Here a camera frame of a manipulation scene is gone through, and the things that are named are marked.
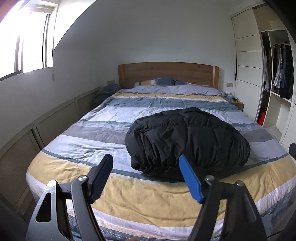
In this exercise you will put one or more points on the white wardrobe with open shelves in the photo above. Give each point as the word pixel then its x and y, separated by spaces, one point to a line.
pixel 256 30

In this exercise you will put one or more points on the striped duvet on bed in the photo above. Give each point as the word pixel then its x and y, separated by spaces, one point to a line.
pixel 135 205

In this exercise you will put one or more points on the blue striped pillow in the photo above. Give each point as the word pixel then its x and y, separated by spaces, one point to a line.
pixel 164 81

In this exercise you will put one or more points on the bright window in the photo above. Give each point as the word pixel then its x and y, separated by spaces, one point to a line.
pixel 27 36

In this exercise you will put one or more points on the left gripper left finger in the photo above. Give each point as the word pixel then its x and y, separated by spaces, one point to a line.
pixel 51 220

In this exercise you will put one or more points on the folded linens on shelf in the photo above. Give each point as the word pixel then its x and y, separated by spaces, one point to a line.
pixel 274 132

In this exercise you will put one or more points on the low wall panel cabinet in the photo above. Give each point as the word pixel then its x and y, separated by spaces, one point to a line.
pixel 18 153

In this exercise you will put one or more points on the blue cloth beside bed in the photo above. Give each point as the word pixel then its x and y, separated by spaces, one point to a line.
pixel 104 93

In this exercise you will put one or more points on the black puffer down jacket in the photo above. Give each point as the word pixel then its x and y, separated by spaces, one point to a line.
pixel 156 142

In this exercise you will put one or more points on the hanging clothes in wardrobe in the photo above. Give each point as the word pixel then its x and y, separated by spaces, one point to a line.
pixel 278 72

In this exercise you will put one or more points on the red object in wardrobe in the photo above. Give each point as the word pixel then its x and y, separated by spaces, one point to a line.
pixel 261 117

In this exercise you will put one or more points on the items on nightstand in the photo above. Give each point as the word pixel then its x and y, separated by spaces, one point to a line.
pixel 229 97

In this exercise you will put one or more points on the wooden nightstand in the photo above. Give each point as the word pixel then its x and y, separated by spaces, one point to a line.
pixel 237 103

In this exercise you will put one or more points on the wooden bed headboard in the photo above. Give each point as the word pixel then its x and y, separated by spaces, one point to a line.
pixel 194 73

